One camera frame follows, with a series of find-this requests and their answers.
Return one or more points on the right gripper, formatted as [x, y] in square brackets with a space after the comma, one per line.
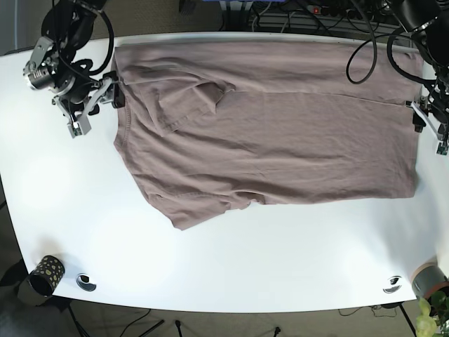
[83, 100]

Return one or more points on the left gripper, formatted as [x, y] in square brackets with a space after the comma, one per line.
[433, 119]

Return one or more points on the dusty pink T-shirt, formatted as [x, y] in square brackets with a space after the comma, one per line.
[209, 127]

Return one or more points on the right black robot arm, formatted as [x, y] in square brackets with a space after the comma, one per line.
[67, 28]

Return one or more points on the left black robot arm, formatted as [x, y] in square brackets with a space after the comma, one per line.
[427, 26]

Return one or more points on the grey plant pot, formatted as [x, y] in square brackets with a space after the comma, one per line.
[428, 279]

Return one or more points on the right metal table grommet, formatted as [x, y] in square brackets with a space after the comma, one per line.
[393, 284]

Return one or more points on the metal table grommet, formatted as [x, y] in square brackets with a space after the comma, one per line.
[393, 284]
[85, 283]

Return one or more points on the left metal table grommet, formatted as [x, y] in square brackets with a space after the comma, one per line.
[85, 283]

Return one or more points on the black floral cup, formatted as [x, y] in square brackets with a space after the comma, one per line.
[46, 276]

